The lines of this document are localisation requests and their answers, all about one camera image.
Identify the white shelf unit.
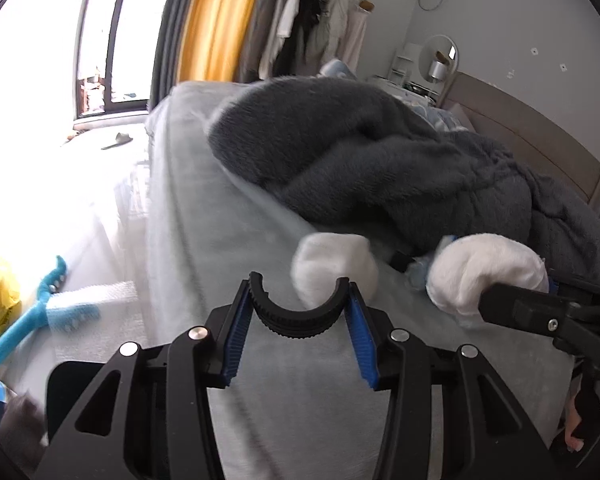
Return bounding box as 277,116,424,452
390,42,422,92

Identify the round white mirror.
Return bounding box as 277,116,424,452
419,35,459,87

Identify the clear bubble wrap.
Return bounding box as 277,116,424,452
46,281,137,313

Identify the white hanging garment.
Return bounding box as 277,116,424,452
259,0,301,77

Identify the person's right hand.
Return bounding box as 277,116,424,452
562,377,600,456

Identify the yellow curtain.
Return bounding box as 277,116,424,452
180,0,271,83

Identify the beige hanging garment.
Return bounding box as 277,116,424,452
340,0,376,80

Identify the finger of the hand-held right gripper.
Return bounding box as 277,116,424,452
545,266,600,306
479,282,600,372

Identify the black hanging garment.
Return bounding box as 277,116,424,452
291,0,325,57

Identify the black ribbed curved plastic piece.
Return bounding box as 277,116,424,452
249,271,357,337

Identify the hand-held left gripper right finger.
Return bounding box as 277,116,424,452
344,284,563,480

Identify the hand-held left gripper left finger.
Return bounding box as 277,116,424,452
34,279,261,480

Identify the grey slipper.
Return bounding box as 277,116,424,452
101,132,134,151

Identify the white fluffy cloth wad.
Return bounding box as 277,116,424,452
426,232,549,318

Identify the blue patterned bedding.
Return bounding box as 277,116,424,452
405,92,468,133

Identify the blue plastic brush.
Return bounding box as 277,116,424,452
0,255,102,368

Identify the light blue printed pillow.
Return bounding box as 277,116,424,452
322,57,359,79

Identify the window with dark frame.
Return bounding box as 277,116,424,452
72,0,153,121

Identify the dark grey fleece blanket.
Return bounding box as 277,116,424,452
207,76,600,281

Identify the brown padded headboard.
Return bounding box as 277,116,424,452
442,71,600,221

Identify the grey fluffy cloth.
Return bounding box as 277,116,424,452
0,389,49,447

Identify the bed with grey sheet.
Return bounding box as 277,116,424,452
145,80,581,480

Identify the cream hanging jacket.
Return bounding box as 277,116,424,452
310,0,352,61

